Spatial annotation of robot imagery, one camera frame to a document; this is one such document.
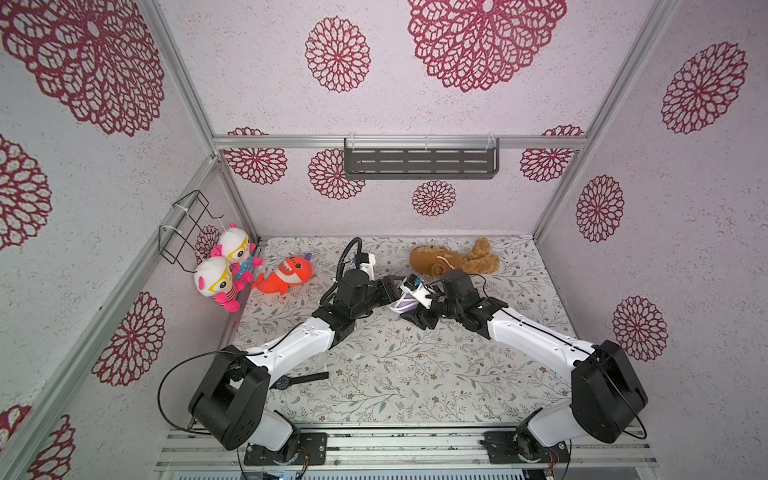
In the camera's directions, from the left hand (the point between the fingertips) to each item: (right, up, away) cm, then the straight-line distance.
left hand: (401, 283), depth 82 cm
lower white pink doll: (-53, +2, +3) cm, 53 cm away
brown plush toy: (+13, +7, +21) cm, 26 cm away
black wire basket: (-58, +11, -6) cm, 59 cm away
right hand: (+1, -5, +1) cm, 5 cm away
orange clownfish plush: (-35, +3, +18) cm, 40 cm away
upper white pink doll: (-51, +10, +11) cm, 53 cm away
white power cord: (0, -4, -5) cm, 6 cm away
